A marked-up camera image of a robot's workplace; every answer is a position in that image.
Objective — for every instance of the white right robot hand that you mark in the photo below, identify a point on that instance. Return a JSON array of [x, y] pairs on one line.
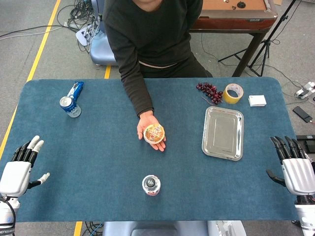
[[296, 174]]

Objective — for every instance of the person's bare hand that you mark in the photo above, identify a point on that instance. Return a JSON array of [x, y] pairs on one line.
[[148, 127]]

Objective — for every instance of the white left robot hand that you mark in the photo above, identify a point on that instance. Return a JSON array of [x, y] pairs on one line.
[[15, 175]]

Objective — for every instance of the small round food cup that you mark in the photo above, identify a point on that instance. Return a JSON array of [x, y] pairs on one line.
[[154, 133]]

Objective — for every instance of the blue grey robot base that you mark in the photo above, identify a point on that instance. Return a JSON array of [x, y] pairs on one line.
[[172, 228]]

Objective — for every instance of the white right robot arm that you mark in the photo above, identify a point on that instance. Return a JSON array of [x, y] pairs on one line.
[[306, 214]]

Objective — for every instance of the person's dark-sleeved forearm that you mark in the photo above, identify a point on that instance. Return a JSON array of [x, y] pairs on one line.
[[134, 73]]

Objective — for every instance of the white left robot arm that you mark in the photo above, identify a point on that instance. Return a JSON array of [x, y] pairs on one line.
[[7, 215]]

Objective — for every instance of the black box device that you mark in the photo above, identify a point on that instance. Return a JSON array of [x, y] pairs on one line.
[[306, 142]]

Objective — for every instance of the blue table cloth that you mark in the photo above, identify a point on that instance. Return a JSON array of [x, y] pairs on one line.
[[98, 152]]

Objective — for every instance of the bottle with black cap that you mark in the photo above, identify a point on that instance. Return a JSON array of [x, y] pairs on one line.
[[151, 185]]

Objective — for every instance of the black phone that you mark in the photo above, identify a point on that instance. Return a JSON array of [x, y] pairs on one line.
[[302, 114]]

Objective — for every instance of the bunch of dark red grapes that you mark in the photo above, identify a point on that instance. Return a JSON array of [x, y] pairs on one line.
[[211, 92]]

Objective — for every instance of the silver metal tray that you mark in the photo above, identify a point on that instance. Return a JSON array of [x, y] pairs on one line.
[[223, 133]]

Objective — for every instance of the blue drink can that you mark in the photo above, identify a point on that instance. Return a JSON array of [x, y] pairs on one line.
[[70, 106]]

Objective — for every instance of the blue snack packet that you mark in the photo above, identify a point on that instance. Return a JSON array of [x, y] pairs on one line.
[[75, 91]]

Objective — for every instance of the white card box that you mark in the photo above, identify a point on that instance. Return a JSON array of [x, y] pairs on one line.
[[257, 100]]

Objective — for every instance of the white plug adapter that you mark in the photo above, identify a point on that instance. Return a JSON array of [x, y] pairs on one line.
[[305, 90]]

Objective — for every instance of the yellow tape roll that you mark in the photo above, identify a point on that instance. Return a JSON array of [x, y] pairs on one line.
[[232, 93]]

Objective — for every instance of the person in dark sweater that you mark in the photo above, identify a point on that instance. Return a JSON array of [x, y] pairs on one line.
[[152, 37]]

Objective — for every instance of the blue grey chair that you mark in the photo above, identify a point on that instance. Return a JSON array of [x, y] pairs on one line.
[[101, 46]]

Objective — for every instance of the white power strip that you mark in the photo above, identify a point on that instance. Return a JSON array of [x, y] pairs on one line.
[[83, 34]]

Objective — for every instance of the black tripod stand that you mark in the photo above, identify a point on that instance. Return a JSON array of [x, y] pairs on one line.
[[264, 44]]

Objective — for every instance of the brown wooden pool table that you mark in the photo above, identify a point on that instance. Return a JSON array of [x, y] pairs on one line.
[[236, 17]]

